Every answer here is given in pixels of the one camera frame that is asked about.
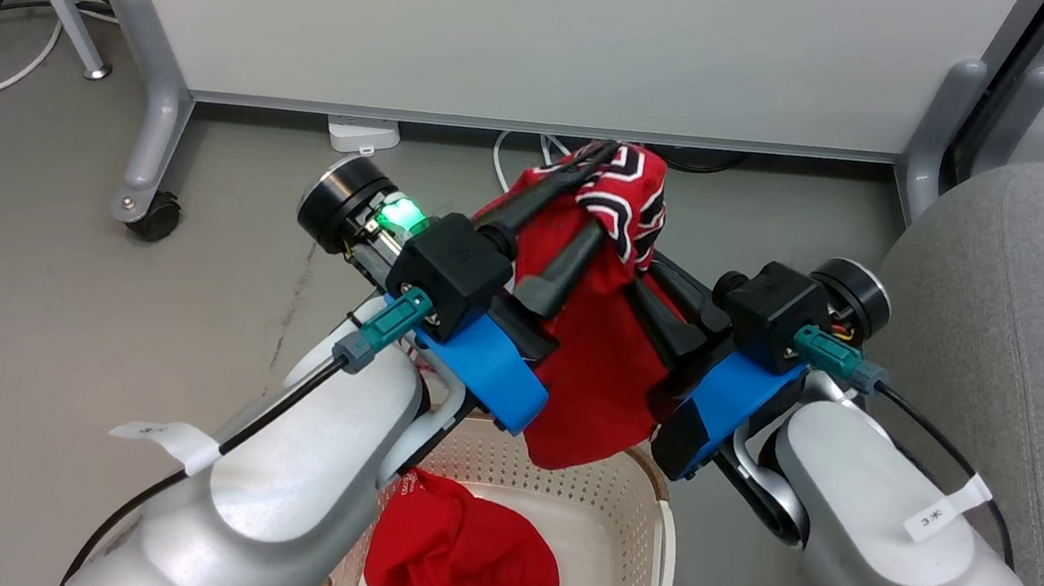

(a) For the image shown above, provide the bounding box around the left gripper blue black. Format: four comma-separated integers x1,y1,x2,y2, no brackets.
273,102,623,445

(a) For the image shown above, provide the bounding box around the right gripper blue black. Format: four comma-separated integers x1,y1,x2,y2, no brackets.
604,231,898,507

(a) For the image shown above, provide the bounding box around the red jersey black white trim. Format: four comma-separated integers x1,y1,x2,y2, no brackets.
440,125,705,485

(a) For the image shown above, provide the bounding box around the cream perforated laundry basket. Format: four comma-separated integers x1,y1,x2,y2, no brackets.
320,351,699,586

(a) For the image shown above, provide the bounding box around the small white power strip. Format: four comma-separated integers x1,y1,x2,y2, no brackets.
324,111,404,162

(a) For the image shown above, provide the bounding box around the white partition with grey feet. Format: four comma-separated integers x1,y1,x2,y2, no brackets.
8,0,1044,342

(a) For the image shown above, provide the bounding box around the red shirt with white print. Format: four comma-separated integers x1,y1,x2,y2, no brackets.
357,462,574,586

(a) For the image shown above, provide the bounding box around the black caster wheel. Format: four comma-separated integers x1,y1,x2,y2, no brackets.
126,186,186,247

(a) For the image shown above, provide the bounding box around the thin white floor cable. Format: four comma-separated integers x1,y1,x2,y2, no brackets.
487,126,576,201

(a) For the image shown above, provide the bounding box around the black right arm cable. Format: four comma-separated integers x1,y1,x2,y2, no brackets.
767,324,1044,571

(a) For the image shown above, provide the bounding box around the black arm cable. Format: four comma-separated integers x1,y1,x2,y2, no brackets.
58,246,438,586
767,324,1044,571

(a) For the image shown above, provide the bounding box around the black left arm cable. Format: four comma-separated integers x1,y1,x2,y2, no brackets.
58,246,438,586

